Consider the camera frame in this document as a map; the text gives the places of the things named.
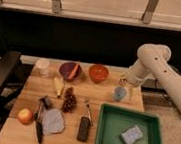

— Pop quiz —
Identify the light blue cup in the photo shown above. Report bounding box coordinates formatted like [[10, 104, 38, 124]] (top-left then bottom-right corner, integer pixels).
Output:
[[113, 87, 127, 102]]

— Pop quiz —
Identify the red yellow apple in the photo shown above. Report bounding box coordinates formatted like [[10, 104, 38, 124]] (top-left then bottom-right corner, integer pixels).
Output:
[[17, 109, 33, 124]]

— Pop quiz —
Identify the bunch of dark grapes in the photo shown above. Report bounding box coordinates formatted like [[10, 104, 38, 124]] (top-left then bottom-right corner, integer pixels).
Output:
[[62, 87, 77, 113]]

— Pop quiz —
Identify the black remote control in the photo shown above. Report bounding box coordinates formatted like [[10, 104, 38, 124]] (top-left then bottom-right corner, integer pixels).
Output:
[[77, 117, 91, 142]]

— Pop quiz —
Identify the black handled knife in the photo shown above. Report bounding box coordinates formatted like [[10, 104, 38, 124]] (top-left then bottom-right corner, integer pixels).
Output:
[[34, 101, 43, 144]]

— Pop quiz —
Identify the green plastic tray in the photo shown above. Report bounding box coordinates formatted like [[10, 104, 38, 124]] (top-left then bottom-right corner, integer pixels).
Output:
[[94, 104, 163, 144]]

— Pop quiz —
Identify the orange carrot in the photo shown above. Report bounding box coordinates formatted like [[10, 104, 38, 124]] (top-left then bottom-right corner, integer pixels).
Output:
[[68, 63, 80, 80]]

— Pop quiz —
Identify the blue sponge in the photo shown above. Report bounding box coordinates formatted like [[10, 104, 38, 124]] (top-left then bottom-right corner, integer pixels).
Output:
[[119, 125, 144, 144]]

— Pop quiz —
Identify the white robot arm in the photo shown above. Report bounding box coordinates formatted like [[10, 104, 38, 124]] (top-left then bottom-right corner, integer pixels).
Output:
[[119, 43, 181, 113]]

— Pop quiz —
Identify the yellow banana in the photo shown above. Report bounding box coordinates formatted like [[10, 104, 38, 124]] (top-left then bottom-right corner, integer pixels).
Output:
[[53, 78, 64, 97]]

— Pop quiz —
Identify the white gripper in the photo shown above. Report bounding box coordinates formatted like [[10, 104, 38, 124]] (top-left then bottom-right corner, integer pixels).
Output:
[[119, 60, 151, 100]]

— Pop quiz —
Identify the red bowl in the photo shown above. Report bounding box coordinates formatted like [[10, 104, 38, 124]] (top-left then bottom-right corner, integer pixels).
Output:
[[89, 64, 109, 84]]

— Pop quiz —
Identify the white cup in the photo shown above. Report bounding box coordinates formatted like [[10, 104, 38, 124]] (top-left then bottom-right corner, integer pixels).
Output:
[[35, 58, 50, 76]]

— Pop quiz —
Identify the grey blue cloth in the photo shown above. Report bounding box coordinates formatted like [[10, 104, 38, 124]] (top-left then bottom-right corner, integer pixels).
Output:
[[41, 109, 65, 135]]

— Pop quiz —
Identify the purple bowl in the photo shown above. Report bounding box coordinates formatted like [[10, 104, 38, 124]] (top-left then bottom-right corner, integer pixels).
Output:
[[59, 61, 82, 82]]

